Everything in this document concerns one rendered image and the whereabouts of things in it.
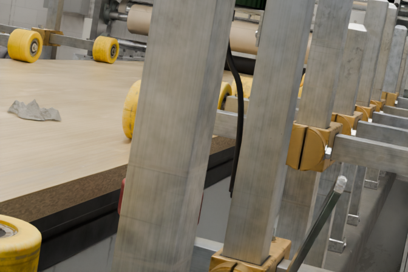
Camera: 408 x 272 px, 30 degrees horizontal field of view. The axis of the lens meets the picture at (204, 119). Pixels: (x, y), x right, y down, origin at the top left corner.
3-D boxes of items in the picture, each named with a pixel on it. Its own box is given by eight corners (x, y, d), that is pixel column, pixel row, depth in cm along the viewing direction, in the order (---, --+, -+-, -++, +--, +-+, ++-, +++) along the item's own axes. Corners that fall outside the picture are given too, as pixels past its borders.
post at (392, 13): (356, 225, 166) (399, 5, 160) (354, 228, 163) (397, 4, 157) (340, 221, 167) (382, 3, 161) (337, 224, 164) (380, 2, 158)
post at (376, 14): (340, 255, 142) (390, -2, 136) (337, 259, 139) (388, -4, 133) (322, 250, 143) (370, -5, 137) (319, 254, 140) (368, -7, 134)
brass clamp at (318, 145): (340, 162, 98) (348, 124, 98) (325, 176, 86) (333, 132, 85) (294, 152, 100) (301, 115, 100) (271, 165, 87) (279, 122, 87)
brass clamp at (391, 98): (397, 110, 217) (401, 93, 217) (394, 113, 204) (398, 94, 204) (376, 106, 219) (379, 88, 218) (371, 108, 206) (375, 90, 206)
